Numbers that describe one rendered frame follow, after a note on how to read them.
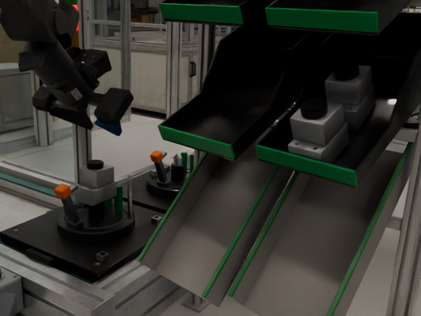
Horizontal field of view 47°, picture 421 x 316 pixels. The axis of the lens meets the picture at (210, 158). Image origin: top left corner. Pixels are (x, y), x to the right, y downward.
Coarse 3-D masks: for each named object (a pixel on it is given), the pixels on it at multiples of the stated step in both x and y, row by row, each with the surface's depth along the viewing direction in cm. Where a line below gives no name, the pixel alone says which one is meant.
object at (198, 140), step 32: (256, 32) 77; (288, 32) 78; (320, 32) 67; (224, 64) 73; (256, 64) 78; (288, 64) 63; (224, 96) 72; (256, 96) 70; (288, 96) 65; (160, 128) 66; (192, 128) 67; (224, 128) 65; (256, 128) 61
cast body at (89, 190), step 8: (96, 160) 87; (80, 168) 85; (88, 168) 85; (96, 168) 85; (104, 168) 86; (112, 168) 87; (80, 176) 86; (88, 176) 85; (96, 176) 84; (104, 176) 85; (112, 176) 87; (80, 184) 86; (88, 184) 85; (96, 184) 84; (104, 184) 86; (112, 184) 88; (80, 192) 85; (88, 192) 84; (96, 192) 84; (104, 192) 86; (112, 192) 88; (80, 200) 85; (88, 200) 84; (96, 200) 85; (104, 200) 86
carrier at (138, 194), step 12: (180, 156) 108; (192, 156) 110; (168, 168) 113; (180, 168) 108; (192, 168) 111; (132, 180) 113; (144, 180) 114; (156, 180) 108; (168, 180) 108; (180, 180) 108; (132, 192) 106; (144, 192) 106; (156, 192) 104; (168, 192) 103; (144, 204) 100; (156, 204) 100; (168, 204) 100
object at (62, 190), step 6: (60, 186) 80; (66, 186) 80; (72, 186) 82; (60, 192) 79; (66, 192) 80; (72, 192) 81; (60, 198) 81; (66, 198) 80; (66, 204) 81; (72, 204) 82; (66, 210) 82; (72, 210) 82; (72, 216) 83; (78, 216) 84; (72, 222) 84
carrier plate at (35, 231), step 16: (144, 208) 98; (32, 224) 89; (48, 224) 89; (144, 224) 91; (16, 240) 83; (32, 240) 83; (48, 240) 83; (64, 240) 83; (128, 240) 84; (144, 240) 85; (64, 256) 78; (80, 256) 78; (112, 256) 79; (128, 256) 79; (80, 272) 76; (96, 272) 74
